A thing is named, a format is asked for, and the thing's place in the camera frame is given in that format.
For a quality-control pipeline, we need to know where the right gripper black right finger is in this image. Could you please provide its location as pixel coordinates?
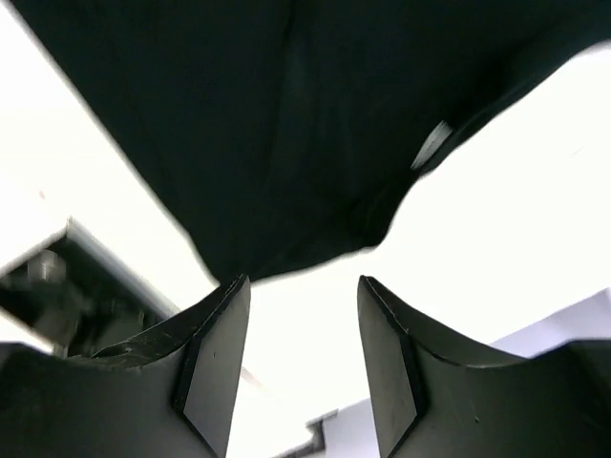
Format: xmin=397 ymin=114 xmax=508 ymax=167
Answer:
xmin=357 ymin=276 xmax=610 ymax=458

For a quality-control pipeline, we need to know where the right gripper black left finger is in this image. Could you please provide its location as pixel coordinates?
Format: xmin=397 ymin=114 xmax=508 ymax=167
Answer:
xmin=1 ymin=276 xmax=250 ymax=457

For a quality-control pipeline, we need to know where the black t shirt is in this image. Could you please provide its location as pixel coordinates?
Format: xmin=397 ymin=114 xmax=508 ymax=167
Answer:
xmin=14 ymin=1 xmax=610 ymax=281

